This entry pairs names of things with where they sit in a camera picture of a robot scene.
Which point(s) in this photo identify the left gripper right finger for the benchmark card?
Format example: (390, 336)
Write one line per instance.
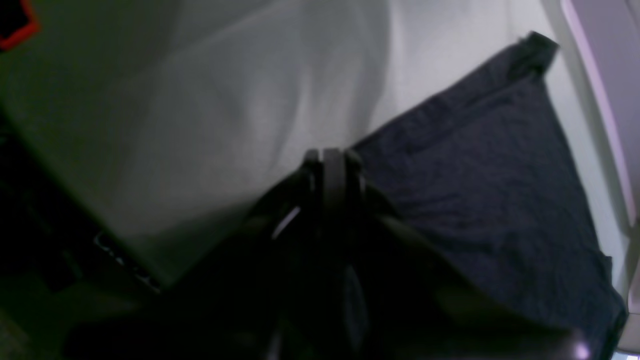
(407, 281)

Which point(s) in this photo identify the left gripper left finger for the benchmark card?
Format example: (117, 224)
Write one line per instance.
(285, 221)

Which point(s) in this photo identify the black t-shirt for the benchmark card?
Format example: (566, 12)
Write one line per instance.
(483, 169)

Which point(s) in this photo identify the cardboard box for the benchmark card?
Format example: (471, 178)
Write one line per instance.
(606, 33)

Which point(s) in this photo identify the left black orange clamp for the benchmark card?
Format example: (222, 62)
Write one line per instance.
(18, 23)

